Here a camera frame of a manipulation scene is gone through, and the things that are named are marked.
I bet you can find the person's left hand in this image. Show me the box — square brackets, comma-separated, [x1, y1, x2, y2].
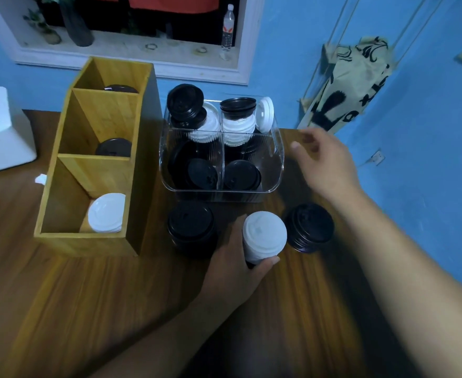
[201, 214, 281, 308]

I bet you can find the person's right hand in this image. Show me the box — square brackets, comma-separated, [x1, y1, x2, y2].
[290, 127, 367, 209]

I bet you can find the short stack of black lids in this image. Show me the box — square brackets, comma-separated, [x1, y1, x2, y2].
[285, 203, 335, 255]

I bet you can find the white domed cup lid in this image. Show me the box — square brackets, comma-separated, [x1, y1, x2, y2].
[241, 211, 288, 268]

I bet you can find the wooden three-compartment organizer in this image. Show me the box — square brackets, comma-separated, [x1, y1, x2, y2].
[33, 57, 163, 257]

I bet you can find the person's right forearm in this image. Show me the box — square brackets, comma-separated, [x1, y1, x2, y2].
[333, 188, 462, 378]

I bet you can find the person's left forearm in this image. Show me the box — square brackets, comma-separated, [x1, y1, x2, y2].
[93, 295, 239, 378]

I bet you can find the white foam box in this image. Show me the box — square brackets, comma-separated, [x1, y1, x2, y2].
[0, 87, 38, 177]

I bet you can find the clear plastic container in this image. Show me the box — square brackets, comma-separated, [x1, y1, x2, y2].
[159, 94, 285, 203]

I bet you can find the cream tote bag black print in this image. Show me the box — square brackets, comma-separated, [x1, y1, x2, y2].
[298, 36, 397, 134]

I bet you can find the clear plastic water bottle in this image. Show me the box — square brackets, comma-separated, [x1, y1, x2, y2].
[220, 4, 236, 51]

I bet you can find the dark glass vase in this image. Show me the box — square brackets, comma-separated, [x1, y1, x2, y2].
[57, 0, 95, 48]

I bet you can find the small potted plant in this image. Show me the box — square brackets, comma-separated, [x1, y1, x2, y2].
[22, 9, 62, 46]

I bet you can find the hanging rope shelf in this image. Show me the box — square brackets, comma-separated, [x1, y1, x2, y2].
[298, 0, 446, 122]

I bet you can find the white window frame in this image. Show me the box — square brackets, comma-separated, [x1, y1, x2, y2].
[0, 0, 265, 86]

